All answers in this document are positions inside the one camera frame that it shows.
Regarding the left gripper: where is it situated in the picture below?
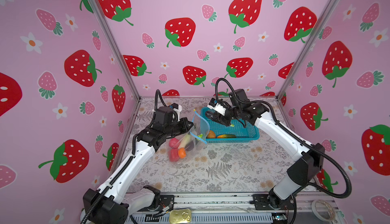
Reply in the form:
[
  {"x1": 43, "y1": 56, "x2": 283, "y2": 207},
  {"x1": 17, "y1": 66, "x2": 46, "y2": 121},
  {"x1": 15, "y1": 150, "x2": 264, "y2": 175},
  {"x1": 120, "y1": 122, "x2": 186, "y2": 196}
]
[{"x1": 164, "y1": 118, "x2": 194, "y2": 139}]

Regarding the magenta toy fruit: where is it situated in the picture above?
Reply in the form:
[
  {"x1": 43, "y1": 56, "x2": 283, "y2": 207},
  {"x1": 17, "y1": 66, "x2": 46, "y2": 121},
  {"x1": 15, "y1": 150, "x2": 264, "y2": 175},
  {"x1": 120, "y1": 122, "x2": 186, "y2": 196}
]
[{"x1": 169, "y1": 138, "x2": 181, "y2": 149}]

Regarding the teal plastic basket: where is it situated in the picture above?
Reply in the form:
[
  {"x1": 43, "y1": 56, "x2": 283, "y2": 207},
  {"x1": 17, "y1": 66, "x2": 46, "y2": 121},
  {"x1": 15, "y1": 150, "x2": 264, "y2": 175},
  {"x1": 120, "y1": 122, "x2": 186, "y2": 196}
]
[{"x1": 201, "y1": 107, "x2": 260, "y2": 143}]

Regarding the red toy pepper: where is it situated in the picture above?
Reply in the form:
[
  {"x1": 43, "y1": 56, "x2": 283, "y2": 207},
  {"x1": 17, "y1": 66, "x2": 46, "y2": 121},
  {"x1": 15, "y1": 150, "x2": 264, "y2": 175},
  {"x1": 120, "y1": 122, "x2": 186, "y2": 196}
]
[{"x1": 169, "y1": 148, "x2": 180, "y2": 162}]

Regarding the clear zip top bag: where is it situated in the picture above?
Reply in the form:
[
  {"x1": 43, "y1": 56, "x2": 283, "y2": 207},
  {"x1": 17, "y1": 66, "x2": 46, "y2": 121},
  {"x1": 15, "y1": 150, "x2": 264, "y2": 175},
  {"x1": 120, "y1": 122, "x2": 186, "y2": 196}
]
[{"x1": 168, "y1": 109, "x2": 210, "y2": 164}]

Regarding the orange toy fruit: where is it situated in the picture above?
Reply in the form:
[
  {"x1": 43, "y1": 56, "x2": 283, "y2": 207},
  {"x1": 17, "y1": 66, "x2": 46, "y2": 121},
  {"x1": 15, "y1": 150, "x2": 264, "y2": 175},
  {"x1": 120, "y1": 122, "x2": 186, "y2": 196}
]
[{"x1": 178, "y1": 147, "x2": 186, "y2": 159}]

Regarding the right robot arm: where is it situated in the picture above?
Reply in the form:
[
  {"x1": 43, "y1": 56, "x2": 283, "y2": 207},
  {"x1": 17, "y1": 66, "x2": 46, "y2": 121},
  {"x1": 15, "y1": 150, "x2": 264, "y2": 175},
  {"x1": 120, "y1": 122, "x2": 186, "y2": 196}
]
[{"x1": 215, "y1": 101, "x2": 352, "y2": 209}]

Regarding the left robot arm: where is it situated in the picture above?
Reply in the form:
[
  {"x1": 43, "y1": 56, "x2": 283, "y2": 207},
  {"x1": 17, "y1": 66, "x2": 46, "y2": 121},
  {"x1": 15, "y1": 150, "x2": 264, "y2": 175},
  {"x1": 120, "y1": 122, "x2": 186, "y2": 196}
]
[{"x1": 81, "y1": 117, "x2": 194, "y2": 224}]

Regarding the gold tin can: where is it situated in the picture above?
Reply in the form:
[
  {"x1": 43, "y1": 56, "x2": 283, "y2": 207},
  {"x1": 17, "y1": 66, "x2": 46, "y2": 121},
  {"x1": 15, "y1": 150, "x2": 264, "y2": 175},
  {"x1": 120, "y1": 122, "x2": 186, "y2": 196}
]
[{"x1": 169, "y1": 209, "x2": 192, "y2": 224}]

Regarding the clear tape roll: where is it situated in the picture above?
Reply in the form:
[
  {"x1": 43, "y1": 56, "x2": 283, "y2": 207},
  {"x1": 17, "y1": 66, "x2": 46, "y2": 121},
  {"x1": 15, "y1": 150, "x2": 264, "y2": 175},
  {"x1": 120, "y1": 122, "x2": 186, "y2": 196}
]
[{"x1": 311, "y1": 200, "x2": 336, "y2": 222}]

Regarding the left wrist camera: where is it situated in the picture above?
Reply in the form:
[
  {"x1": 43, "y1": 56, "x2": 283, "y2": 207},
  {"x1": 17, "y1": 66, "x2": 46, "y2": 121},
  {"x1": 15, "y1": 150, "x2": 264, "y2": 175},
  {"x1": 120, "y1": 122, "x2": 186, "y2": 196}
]
[{"x1": 151, "y1": 103, "x2": 182, "y2": 130}]

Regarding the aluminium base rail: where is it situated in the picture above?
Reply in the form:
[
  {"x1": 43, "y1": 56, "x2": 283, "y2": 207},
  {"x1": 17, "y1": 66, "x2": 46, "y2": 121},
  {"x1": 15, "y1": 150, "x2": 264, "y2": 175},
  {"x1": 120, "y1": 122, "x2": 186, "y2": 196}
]
[{"x1": 125, "y1": 192, "x2": 347, "y2": 224}]

